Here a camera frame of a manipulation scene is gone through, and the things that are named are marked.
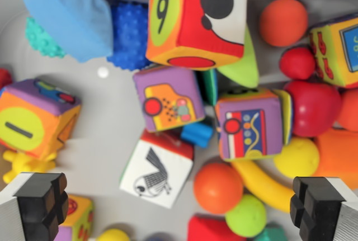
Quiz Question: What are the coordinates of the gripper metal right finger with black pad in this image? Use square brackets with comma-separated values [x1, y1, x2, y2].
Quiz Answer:
[289, 176, 358, 241]

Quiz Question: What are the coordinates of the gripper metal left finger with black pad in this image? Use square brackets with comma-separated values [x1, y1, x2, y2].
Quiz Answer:
[0, 171, 69, 241]

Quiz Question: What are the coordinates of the white fabric cube bird print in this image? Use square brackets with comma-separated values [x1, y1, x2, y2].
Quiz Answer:
[119, 130, 195, 209]

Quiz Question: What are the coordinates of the grey plastic bin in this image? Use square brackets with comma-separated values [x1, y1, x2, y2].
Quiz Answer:
[0, 0, 358, 241]

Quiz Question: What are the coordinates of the yellow rubber toy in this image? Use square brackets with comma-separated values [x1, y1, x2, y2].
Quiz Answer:
[2, 149, 57, 183]

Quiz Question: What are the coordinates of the yellow orange fabric cube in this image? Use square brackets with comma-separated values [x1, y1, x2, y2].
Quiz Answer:
[56, 194, 95, 241]

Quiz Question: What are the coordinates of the orange toy carrot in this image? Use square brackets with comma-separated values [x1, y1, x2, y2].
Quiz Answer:
[312, 128, 358, 191]

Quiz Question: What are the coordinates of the teal toy piece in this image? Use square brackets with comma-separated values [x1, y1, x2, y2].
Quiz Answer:
[252, 222, 289, 241]

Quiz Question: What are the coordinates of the yellow toy lemon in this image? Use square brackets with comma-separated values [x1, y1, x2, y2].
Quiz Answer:
[273, 136, 321, 179]

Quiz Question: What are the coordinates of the yellow toy banana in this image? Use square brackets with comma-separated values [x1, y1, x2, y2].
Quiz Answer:
[230, 159, 298, 214]

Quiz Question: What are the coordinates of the green ball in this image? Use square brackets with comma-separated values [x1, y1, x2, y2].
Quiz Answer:
[224, 193, 268, 239]

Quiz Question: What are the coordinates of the yellow ball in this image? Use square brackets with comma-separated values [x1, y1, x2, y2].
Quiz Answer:
[96, 228, 131, 241]

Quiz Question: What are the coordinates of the orange fabric cube minus sign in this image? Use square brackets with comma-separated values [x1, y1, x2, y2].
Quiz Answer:
[0, 78, 82, 161]

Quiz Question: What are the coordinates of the orange red round toy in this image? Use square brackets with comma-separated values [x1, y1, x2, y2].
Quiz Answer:
[335, 88, 358, 133]

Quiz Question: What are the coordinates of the red toy apple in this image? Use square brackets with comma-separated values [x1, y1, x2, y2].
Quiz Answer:
[283, 79, 343, 138]

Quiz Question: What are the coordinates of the orange ball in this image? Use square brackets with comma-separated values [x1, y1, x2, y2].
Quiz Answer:
[258, 0, 309, 48]
[193, 162, 244, 215]

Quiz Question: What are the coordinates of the purple fabric cube radio print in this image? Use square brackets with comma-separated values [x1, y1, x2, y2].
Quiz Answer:
[214, 86, 294, 162]

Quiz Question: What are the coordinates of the red fabric block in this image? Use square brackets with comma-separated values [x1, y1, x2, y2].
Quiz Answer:
[187, 214, 247, 241]

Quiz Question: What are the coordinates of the small red toy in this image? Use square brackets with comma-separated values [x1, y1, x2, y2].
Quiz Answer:
[0, 68, 13, 89]

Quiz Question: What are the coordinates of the blue foam piece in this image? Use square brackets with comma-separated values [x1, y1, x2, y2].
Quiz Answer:
[180, 122, 214, 149]

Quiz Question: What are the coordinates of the small red ball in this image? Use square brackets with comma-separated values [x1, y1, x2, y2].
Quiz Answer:
[279, 46, 317, 81]

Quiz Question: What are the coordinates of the yellow fabric cube blue panel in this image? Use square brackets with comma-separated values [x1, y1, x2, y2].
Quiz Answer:
[308, 13, 358, 88]

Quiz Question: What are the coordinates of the green fabric wedge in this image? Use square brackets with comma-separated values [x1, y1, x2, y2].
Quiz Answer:
[216, 25, 260, 88]

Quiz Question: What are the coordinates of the green fabric block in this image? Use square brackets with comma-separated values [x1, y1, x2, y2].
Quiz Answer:
[199, 68, 219, 106]

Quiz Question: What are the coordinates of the teal bumpy ball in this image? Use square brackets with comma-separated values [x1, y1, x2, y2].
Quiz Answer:
[25, 16, 67, 59]

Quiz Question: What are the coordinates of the light blue fabric block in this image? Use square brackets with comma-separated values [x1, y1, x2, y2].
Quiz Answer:
[23, 0, 114, 63]

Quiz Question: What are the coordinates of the blue bumpy ball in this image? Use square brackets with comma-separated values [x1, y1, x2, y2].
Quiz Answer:
[106, 1, 153, 72]

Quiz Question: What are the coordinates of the orange red cube number nine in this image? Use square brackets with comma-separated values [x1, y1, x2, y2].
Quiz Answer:
[145, 0, 249, 72]

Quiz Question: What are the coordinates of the purple fabric cube camera print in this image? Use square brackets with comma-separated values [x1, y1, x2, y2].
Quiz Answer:
[132, 65, 206, 134]

